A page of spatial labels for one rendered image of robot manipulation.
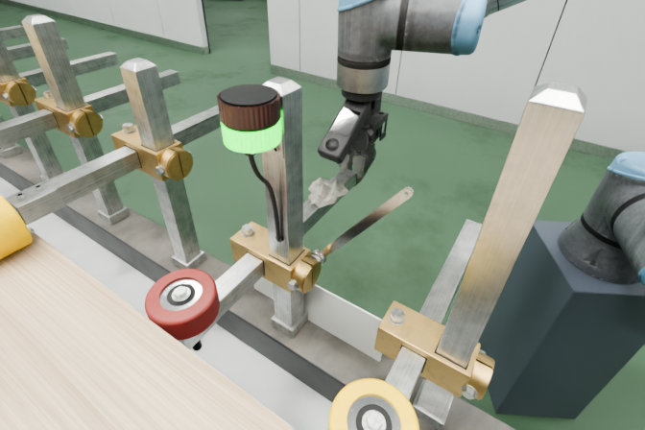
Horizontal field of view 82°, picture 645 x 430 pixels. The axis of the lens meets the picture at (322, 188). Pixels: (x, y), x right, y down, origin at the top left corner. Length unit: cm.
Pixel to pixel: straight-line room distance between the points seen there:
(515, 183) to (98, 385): 41
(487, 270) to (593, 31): 262
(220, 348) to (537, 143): 63
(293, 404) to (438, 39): 61
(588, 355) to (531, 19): 218
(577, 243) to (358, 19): 76
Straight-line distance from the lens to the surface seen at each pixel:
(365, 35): 61
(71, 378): 47
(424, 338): 50
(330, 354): 65
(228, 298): 53
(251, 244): 57
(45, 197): 61
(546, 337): 116
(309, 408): 70
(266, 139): 37
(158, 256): 84
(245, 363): 74
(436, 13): 60
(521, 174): 32
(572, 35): 294
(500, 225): 35
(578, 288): 105
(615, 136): 313
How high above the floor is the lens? 126
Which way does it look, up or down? 36 degrees down
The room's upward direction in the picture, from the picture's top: 2 degrees clockwise
